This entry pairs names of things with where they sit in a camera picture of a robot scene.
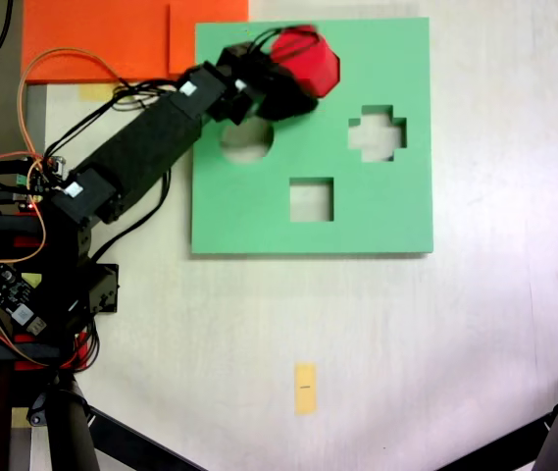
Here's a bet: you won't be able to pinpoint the thin black tripod strut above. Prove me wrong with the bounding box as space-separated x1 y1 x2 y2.
434 411 554 471
84 404 207 471

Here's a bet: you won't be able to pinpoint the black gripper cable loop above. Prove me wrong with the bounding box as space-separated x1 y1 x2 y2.
252 26 323 66

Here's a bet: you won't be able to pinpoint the black driver circuit board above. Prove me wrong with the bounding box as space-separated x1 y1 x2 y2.
0 263 48 339

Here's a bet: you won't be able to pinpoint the thin orange wire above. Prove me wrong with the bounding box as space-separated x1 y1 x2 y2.
17 46 126 171

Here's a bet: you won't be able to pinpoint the red and black table clamp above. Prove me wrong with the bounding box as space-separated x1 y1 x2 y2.
0 209 48 249
0 333 89 372

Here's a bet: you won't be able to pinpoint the small circuit board with wires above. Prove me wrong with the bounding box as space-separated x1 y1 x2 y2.
16 155 68 208

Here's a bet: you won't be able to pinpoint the green shape sorting board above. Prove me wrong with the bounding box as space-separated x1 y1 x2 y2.
190 17 434 257

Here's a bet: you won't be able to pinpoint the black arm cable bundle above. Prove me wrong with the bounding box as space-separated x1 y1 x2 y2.
44 78 182 262

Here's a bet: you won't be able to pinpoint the red octagonal pillar block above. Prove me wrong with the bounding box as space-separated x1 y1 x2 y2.
270 25 342 99

